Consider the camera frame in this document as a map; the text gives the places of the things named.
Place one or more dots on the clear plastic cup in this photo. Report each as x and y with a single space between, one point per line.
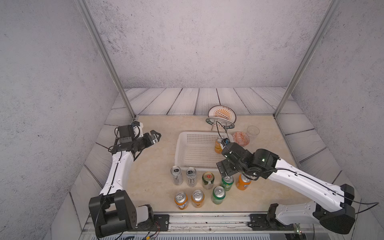
253 132

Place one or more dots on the aluminium rail frame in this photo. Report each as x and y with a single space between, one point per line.
225 226

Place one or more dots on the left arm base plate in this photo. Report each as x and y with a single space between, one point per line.
159 223

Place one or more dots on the white plastic basket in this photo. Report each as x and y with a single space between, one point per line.
197 150

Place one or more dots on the small orange can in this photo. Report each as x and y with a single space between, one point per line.
198 198

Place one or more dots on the green Sprite can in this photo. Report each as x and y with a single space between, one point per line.
227 183

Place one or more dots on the orange Fanta can back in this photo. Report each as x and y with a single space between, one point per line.
181 200

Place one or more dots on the metal wire plate stand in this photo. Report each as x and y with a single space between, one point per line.
221 127

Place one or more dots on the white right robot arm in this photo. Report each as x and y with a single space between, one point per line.
330 205

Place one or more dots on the orange fanta can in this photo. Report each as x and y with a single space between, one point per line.
181 200
243 182

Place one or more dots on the dark rimmed plate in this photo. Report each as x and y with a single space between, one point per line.
211 120

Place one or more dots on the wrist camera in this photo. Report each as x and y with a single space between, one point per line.
137 129
225 142

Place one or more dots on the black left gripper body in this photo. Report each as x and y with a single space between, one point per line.
141 143

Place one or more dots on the orange Fanta can front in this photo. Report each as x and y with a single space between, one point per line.
243 182

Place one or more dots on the left aluminium corner post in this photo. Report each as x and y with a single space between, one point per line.
86 14

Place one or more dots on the right aluminium corner post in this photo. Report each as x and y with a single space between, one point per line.
316 39

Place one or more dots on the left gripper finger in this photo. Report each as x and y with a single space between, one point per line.
155 135
153 142

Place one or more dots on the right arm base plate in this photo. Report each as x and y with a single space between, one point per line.
266 222

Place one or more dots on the white Monster can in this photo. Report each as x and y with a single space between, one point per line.
191 174
177 176

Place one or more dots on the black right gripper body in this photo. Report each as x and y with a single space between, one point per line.
229 168

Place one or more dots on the aluminium corner post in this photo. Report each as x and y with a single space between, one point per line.
316 39
86 14

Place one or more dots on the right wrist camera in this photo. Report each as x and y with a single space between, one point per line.
225 142

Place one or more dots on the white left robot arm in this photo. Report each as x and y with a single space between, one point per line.
112 211

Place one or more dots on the green gold-top can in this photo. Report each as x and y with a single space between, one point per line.
208 180

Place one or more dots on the red patterned bowl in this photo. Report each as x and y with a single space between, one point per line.
241 138

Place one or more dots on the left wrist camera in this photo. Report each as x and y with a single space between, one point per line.
137 129

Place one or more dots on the decorated plate upright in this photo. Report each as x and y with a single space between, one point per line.
221 111

